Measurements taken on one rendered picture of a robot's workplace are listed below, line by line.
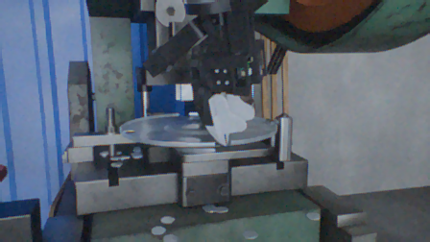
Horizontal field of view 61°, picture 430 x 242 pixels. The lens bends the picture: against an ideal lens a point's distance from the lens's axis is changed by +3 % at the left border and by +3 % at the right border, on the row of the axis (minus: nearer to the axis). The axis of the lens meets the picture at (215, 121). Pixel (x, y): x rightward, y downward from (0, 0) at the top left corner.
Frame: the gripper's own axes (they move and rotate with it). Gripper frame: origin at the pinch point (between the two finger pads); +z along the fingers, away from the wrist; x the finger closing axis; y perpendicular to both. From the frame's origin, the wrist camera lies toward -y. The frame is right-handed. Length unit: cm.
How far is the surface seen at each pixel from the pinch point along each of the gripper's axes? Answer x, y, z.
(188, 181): 0.8, -8.0, 10.8
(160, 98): 99, -87, 45
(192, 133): 3.8, -7.2, 2.4
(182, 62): 12.4, -12.0, -7.1
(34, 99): 61, -131, 30
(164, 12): 14.7, -15.3, -15.6
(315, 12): 49.0, 4.5, -6.5
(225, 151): -2.6, 2.0, 0.7
